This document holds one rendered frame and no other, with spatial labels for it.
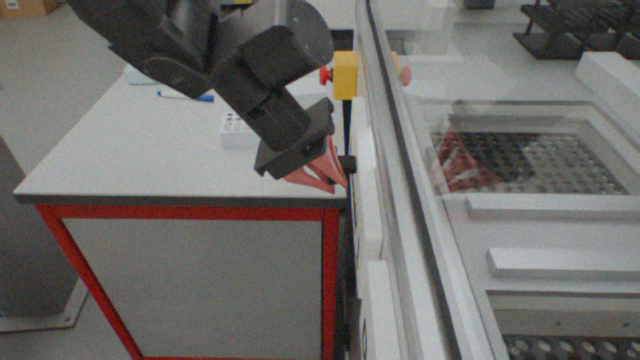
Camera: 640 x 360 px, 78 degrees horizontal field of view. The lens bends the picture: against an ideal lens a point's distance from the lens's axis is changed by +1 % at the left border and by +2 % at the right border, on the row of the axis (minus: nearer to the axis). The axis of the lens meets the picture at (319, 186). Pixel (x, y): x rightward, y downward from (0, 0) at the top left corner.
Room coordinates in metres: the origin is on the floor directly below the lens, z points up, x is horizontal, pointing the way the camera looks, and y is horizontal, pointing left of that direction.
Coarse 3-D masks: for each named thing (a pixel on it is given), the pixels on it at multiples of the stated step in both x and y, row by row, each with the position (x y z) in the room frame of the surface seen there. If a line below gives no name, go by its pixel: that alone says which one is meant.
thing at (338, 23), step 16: (304, 0) 1.20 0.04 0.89; (320, 0) 1.20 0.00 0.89; (336, 0) 1.20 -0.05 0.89; (352, 0) 1.20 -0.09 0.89; (336, 16) 1.20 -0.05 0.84; (352, 16) 1.20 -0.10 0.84; (336, 32) 1.23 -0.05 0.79; (352, 32) 1.22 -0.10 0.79; (336, 48) 1.23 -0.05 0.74; (352, 48) 1.23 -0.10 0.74
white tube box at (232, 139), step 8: (224, 112) 0.72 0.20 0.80; (232, 112) 0.72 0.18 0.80; (224, 120) 0.69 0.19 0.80; (232, 120) 0.69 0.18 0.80; (240, 120) 0.70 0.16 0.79; (232, 128) 0.66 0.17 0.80; (240, 128) 0.66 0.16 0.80; (224, 136) 0.64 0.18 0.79; (232, 136) 0.65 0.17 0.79; (240, 136) 0.65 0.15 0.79; (248, 136) 0.65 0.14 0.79; (256, 136) 0.65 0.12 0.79; (224, 144) 0.64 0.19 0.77; (232, 144) 0.65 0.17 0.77; (240, 144) 0.65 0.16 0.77; (248, 144) 0.65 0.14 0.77; (256, 144) 0.65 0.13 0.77
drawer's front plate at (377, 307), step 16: (368, 272) 0.22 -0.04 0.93; (384, 272) 0.21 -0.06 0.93; (368, 288) 0.21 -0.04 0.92; (384, 288) 0.20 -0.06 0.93; (368, 304) 0.20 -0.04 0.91; (384, 304) 0.18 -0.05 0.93; (368, 320) 0.19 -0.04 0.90; (384, 320) 0.17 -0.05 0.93; (368, 336) 0.18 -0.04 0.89; (384, 336) 0.15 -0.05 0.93; (368, 352) 0.17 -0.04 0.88; (384, 352) 0.14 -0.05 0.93
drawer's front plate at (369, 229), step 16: (352, 112) 0.53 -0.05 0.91; (352, 128) 0.51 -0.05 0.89; (368, 128) 0.45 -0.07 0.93; (352, 144) 0.49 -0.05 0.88; (368, 144) 0.41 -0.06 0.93; (368, 160) 0.38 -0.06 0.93; (368, 176) 0.35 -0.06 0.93; (352, 192) 0.43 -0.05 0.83; (368, 192) 0.32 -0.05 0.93; (368, 208) 0.30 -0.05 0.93; (368, 224) 0.27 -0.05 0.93; (368, 240) 0.26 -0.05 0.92; (368, 256) 0.26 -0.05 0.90
